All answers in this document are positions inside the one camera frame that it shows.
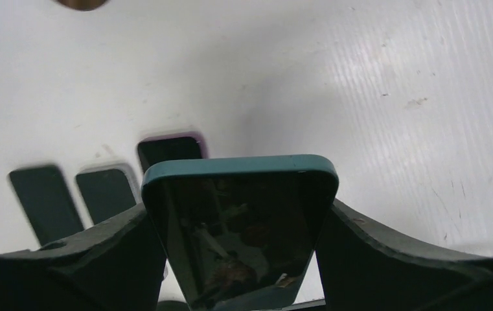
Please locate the round wooden base phone stand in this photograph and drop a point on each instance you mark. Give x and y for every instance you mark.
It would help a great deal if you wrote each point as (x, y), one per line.
(82, 5)

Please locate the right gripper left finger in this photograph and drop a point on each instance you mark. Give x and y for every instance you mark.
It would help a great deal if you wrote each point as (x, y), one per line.
(117, 264)

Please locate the purple smartphone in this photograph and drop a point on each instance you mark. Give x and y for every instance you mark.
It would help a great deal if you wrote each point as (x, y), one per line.
(173, 146)

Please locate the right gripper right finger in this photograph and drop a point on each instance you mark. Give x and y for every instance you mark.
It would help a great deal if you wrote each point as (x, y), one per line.
(366, 265)

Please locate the black smartphone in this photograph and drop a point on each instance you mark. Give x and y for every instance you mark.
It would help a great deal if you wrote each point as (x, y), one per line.
(108, 190)
(46, 201)

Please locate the teal smartphone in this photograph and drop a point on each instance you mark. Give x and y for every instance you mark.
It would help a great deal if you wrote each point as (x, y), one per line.
(239, 233)

